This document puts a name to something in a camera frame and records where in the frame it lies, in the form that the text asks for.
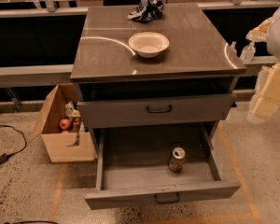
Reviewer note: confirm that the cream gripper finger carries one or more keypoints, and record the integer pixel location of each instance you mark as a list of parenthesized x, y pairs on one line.
[(266, 100), (260, 33)]

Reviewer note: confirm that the small bottle in box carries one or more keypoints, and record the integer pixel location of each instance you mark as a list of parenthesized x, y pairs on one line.
[(68, 109)]

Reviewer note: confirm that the open grey lower drawer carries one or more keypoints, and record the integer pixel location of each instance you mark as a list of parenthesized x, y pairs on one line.
[(133, 167)]

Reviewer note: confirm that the orange soda can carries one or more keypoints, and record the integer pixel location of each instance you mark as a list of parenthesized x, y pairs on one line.
[(177, 159)]

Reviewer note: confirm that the closed grey upper drawer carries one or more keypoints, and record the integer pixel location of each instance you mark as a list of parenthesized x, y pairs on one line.
[(154, 111)]

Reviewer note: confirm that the red apple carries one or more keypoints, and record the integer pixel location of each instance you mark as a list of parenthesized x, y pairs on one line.
[(65, 124)]

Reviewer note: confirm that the cardboard box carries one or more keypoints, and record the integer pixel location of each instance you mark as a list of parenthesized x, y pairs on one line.
[(60, 146)]

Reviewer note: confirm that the grey drawer cabinet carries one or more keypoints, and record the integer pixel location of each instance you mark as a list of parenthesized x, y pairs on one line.
[(197, 62)]

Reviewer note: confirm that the white bowl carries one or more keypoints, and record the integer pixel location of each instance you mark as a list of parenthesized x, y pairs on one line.
[(148, 44)]

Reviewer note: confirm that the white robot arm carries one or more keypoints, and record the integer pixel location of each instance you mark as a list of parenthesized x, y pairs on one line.
[(273, 43)]

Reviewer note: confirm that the crumpled blue white bag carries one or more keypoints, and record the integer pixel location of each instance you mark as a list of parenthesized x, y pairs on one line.
[(147, 11)]

